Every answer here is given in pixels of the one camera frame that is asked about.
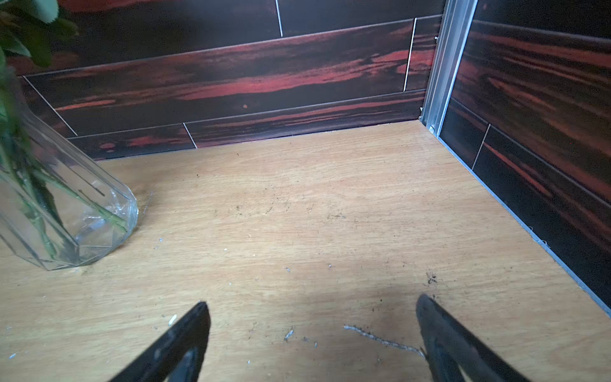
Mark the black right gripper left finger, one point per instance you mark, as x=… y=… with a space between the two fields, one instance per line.
x=178 y=355

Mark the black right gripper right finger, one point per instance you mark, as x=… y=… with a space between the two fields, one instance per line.
x=453 y=353

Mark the clear glass vase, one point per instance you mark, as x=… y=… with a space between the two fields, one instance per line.
x=59 y=209

